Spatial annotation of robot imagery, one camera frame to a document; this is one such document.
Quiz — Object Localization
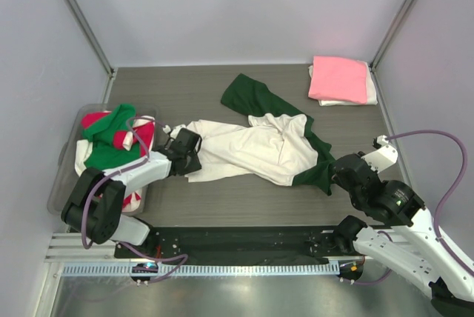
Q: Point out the white and green raglan shirt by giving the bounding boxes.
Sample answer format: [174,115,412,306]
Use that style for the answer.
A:
[186,74,335,196]

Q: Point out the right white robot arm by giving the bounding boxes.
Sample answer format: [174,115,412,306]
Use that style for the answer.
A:
[333,152,473,316]

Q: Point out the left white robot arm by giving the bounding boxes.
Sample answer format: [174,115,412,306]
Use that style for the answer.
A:
[61,128,202,257]

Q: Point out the red green white shirt pile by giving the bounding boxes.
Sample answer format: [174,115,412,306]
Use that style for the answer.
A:
[75,103,156,214]

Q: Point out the folded white shirt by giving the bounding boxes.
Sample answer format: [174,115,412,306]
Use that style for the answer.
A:
[308,61,379,107]

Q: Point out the folded pink shirt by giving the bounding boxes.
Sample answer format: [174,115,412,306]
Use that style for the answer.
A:
[307,55,370,104]

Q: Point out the clear plastic bin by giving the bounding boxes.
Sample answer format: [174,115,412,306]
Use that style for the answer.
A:
[47,103,159,216]

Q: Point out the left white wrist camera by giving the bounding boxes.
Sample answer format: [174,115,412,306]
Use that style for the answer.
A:
[162,124,186,139]

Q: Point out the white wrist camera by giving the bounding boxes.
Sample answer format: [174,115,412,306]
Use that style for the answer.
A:
[362,136,398,173]
[162,124,186,139]

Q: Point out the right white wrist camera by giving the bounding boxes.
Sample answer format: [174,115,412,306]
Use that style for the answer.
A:
[362,136,398,173]

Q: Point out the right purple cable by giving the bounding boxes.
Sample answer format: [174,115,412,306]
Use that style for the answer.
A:
[338,130,474,287]

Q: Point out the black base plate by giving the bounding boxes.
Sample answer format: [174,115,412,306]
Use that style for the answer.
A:
[137,226,357,267]

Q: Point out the white slotted cable duct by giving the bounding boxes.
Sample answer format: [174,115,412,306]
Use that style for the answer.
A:
[61,261,340,277]

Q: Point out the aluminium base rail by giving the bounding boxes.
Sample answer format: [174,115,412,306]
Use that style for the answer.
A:
[44,231,119,262]

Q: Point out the left aluminium frame post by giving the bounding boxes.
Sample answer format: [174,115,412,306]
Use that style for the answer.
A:
[65,0,114,78]

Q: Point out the aluminium frame post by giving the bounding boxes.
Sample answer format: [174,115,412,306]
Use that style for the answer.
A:
[65,0,114,78]
[370,0,417,72]

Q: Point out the right aluminium frame post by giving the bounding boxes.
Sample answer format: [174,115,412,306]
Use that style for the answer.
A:
[370,0,417,72]

